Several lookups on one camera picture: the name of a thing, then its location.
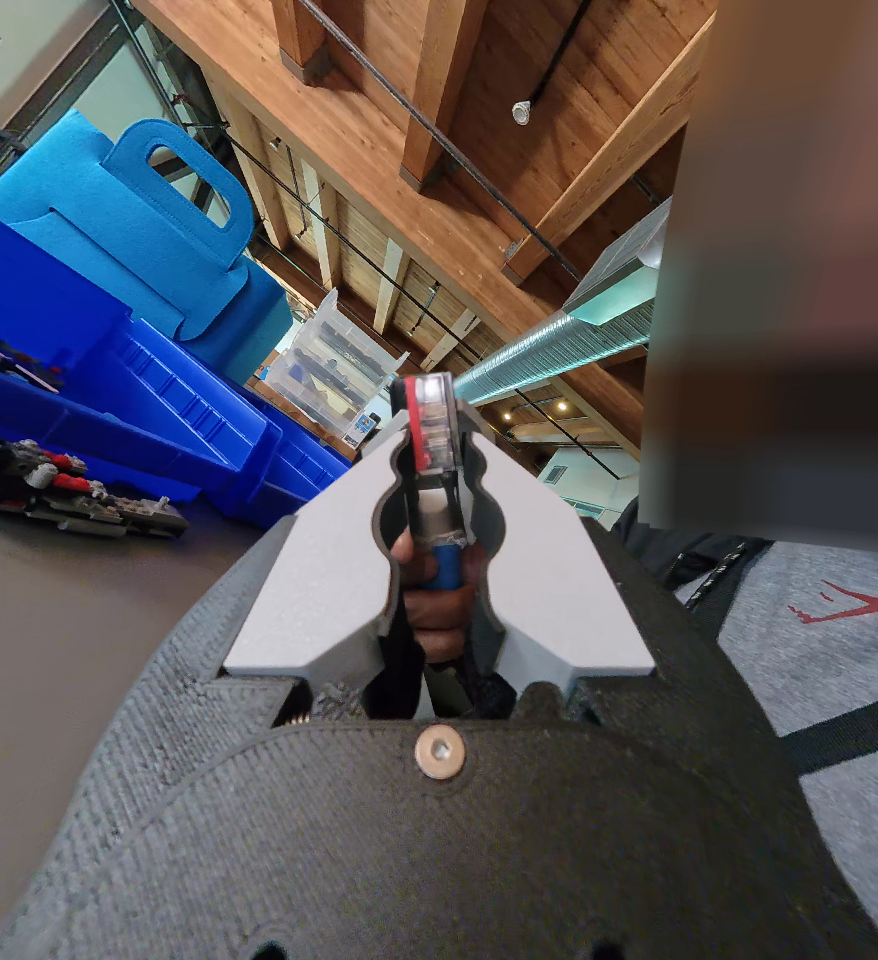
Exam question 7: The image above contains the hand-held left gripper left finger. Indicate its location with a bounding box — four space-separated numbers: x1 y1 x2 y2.
223 437 413 704

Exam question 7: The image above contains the black shoulder strap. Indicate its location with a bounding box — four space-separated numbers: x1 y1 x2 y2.
780 684 878 779

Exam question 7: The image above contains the grey shirt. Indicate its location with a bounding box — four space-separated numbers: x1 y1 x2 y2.
675 540 878 960

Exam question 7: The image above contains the blue plastic bin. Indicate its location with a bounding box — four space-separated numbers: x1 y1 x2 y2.
0 191 353 530

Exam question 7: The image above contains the grey and red brick model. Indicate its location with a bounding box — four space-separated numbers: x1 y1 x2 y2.
0 435 191 540

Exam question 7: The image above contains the silver air duct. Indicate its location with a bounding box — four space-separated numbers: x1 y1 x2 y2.
450 198 672 406

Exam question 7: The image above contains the black jacket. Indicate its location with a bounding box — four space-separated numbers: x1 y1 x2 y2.
610 495 773 594

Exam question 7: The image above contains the person's right hand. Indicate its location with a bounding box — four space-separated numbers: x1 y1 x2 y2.
392 528 489 669

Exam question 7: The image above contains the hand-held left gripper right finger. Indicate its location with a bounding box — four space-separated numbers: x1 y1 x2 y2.
460 437 659 700

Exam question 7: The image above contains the red and clear brick assembly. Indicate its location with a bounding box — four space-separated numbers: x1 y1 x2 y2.
401 372 455 477

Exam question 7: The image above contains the light blue felt bag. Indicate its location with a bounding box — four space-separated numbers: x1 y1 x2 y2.
0 108 293 369

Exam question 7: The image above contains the grey-brown desk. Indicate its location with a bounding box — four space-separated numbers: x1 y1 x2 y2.
0 510 290 960

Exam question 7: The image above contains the pile of toy bricks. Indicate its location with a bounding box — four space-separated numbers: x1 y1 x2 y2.
0 322 65 395

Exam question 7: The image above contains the clear plastic organizer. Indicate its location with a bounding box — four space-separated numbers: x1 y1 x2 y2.
262 288 410 451

